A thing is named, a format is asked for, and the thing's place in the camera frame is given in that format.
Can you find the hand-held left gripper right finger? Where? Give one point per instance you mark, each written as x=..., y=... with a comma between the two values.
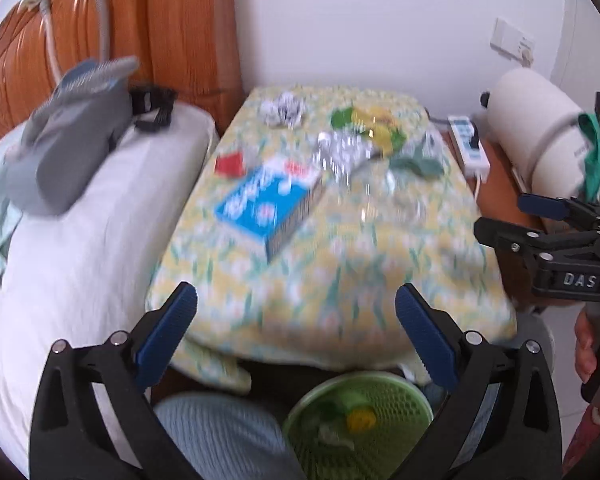
x=425, y=335

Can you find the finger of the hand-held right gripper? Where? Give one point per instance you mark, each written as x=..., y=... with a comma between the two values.
x=542, y=205
x=510, y=240

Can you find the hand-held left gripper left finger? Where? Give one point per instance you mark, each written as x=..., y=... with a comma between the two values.
x=167, y=332

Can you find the green mesh wastebasket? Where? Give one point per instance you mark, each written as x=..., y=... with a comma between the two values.
x=395, y=410

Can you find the clear plastic bottle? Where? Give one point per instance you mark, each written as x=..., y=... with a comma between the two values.
x=390, y=195

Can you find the blue milk carton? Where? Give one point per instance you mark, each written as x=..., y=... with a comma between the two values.
x=265, y=205

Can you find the person's right hand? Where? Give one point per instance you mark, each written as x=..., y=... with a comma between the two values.
x=585, y=345

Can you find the wooden nightstand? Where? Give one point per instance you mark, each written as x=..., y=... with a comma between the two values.
x=500, y=195

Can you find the green cloth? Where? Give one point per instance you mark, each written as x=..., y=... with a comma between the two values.
x=594, y=155

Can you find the yellow floral cloth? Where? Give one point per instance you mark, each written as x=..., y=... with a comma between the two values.
x=355, y=270

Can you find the white power strip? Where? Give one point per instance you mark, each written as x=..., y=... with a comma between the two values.
x=470, y=142

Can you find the white cylindrical appliance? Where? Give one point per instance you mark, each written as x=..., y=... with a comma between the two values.
x=530, y=110

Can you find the green plastic scrap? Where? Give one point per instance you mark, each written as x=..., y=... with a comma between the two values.
x=345, y=402

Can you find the yellow plastic scrap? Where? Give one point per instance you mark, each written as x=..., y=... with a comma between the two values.
x=361, y=419

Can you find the white pillow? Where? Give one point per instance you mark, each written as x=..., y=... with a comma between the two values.
x=105, y=240

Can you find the light blue ribbed cloth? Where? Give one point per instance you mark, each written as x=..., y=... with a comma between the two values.
x=215, y=435

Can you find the green white packet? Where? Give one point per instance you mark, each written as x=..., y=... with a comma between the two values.
x=420, y=157

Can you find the red patterned clothing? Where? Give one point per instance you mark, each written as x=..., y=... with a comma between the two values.
x=587, y=435

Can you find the small red wrapper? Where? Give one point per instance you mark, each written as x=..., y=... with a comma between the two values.
x=230, y=164

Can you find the green yellow snack wrapper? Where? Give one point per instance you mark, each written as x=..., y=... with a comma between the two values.
x=367, y=122

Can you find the grey padded machine bag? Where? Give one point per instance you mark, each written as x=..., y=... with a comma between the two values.
x=65, y=135

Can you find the black power adapter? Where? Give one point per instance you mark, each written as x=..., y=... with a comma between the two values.
x=150, y=102

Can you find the crumpled white paper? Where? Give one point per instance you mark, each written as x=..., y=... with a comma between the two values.
x=280, y=109

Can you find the wooden headboard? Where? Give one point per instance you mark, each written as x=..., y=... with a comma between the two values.
x=180, y=25

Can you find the white wall socket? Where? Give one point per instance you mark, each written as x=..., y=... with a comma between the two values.
x=512, y=40

